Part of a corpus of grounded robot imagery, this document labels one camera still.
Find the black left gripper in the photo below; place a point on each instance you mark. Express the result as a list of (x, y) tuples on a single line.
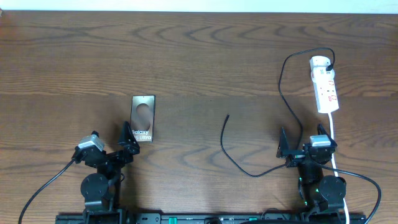
[(128, 152)]

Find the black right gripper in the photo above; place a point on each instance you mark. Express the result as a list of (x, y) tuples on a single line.
[(296, 157)]

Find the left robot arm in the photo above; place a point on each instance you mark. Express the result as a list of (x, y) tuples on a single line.
[(101, 190)]

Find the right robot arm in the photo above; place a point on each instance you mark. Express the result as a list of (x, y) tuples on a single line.
[(321, 193)]

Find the white USB charger plug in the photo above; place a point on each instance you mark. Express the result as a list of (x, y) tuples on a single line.
[(321, 61)]

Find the white power strip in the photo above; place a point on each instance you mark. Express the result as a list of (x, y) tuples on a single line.
[(325, 90)]

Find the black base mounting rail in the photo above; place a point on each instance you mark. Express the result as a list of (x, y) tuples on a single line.
[(156, 218)]

